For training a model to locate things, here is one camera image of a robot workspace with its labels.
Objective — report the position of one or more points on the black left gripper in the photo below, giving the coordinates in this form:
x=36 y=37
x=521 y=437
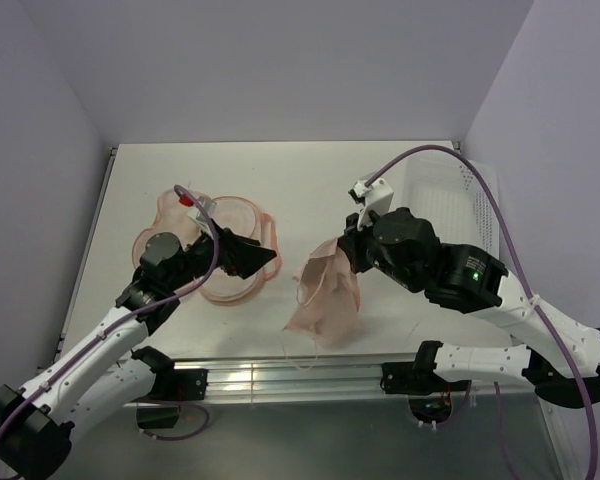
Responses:
x=240 y=255

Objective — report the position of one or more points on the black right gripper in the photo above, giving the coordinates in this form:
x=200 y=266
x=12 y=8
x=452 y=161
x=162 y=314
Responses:
x=351 y=239

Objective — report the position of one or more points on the pink mesh laundry bag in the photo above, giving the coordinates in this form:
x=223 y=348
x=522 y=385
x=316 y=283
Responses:
x=239 y=214

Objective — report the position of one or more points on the peach pink bra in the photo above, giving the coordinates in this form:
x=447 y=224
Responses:
x=328 y=298

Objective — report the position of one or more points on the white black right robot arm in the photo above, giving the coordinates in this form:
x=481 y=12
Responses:
x=555 y=355

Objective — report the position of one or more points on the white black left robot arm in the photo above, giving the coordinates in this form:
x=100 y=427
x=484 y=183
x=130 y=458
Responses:
x=34 y=440

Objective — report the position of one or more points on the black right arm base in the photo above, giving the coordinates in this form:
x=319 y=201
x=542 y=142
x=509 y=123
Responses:
x=433 y=402

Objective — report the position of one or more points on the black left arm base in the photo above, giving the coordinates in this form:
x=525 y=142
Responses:
x=175 y=396

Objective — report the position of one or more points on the white perforated plastic basket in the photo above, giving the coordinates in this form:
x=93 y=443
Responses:
x=441 y=189

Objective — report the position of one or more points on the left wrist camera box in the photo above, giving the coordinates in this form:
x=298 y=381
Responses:
x=200 y=211

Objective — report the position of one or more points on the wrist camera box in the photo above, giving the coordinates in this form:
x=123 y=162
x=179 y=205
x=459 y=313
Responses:
x=200 y=211
x=372 y=199

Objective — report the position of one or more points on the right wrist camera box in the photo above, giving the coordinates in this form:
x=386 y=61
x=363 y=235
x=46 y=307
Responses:
x=372 y=199

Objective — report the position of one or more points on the aluminium frame rail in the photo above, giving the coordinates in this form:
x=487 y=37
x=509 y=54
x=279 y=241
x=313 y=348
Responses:
x=229 y=382

